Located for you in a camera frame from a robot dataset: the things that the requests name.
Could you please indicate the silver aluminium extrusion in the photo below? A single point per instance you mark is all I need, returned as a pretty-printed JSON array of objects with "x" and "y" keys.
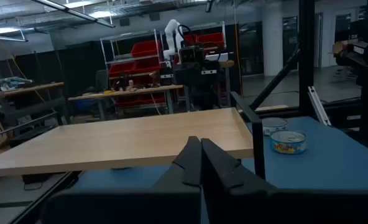
[{"x": 319, "y": 105}]

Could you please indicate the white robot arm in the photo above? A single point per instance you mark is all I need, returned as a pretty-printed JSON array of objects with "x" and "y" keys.
[{"x": 171, "y": 34}]

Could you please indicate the black diagonal frame strut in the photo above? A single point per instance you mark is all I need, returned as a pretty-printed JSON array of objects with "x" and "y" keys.
[{"x": 274, "y": 81}]

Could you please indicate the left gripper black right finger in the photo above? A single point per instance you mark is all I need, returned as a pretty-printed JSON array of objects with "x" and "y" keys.
[{"x": 221, "y": 174}]

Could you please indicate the teal label yellowfin tuna can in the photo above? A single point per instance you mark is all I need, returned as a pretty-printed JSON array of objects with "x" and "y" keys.
[{"x": 288, "y": 143}]

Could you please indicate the red storage bin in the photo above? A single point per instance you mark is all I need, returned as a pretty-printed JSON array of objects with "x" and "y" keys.
[
  {"x": 146, "y": 49},
  {"x": 134, "y": 68},
  {"x": 213, "y": 39},
  {"x": 140, "y": 100}
]

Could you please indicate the white building column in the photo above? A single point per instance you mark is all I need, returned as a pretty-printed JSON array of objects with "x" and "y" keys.
[{"x": 272, "y": 40}]

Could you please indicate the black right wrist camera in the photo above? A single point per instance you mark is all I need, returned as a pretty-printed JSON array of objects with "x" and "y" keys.
[{"x": 191, "y": 55}]

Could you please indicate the navy blue label tuna can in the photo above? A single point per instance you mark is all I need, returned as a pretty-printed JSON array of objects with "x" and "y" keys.
[{"x": 272, "y": 125}]

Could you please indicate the wooden top workbench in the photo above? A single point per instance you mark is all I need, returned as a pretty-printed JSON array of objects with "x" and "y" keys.
[
  {"x": 125, "y": 92},
  {"x": 25, "y": 88}
]

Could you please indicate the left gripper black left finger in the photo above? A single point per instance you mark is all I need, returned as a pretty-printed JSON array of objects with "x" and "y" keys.
[{"x": 184, "y": 174}]

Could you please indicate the pale blue device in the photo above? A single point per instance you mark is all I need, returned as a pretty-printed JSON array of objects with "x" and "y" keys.
[{"x": 14, "y": 81}]

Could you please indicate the black vertical frame post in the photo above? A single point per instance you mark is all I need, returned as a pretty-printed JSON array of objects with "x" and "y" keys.
[{"x": 306, "y": 56}]

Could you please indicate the wooden block platform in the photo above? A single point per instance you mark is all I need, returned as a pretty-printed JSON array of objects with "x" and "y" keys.
[{"x": 125, "y": 140}]

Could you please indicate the hanging linear ceiling lamp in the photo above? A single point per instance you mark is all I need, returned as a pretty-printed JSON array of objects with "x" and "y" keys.
[
  {"x": 78, "y": 15},
  {"x": 3, "y": 31}
]

